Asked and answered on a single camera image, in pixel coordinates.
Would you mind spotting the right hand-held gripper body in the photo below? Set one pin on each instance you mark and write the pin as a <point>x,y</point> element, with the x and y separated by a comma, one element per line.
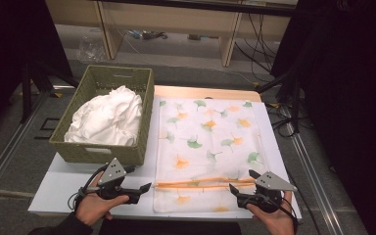
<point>269,192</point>

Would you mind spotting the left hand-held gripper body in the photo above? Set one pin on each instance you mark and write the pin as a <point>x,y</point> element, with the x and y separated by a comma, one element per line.
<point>112,172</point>

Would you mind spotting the green woven basket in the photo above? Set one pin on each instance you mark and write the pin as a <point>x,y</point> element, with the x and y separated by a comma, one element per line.
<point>111,154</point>

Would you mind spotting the white cloth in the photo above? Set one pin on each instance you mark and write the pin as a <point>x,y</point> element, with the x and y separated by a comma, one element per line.
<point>107,117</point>

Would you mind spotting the leaf print mesh laundry bag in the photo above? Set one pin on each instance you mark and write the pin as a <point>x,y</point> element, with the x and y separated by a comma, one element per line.
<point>209,137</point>

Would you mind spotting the person's right hand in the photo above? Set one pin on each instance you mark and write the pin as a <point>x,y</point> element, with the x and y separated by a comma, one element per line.
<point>274,220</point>

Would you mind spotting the person's left hand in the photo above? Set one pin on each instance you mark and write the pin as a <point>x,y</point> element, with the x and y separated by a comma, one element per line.
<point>91,205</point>

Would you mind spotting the white board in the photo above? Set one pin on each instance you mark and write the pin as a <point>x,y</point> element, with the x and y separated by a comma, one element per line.
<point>62,189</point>

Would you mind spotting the black metal stand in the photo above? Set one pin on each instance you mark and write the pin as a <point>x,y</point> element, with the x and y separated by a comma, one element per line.
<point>26,91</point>
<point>294,104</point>

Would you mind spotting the black curtain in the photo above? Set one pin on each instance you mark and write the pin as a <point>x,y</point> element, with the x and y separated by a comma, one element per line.
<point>9,49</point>
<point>349,98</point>

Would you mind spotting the clear plastic bag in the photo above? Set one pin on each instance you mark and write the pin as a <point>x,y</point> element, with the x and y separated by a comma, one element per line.
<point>91,49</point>

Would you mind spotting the light wooden desk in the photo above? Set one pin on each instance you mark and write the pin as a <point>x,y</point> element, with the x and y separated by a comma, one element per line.
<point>173,19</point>

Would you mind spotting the metal floor rail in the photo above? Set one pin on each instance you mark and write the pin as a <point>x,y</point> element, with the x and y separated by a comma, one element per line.
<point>313,176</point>
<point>9,147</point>

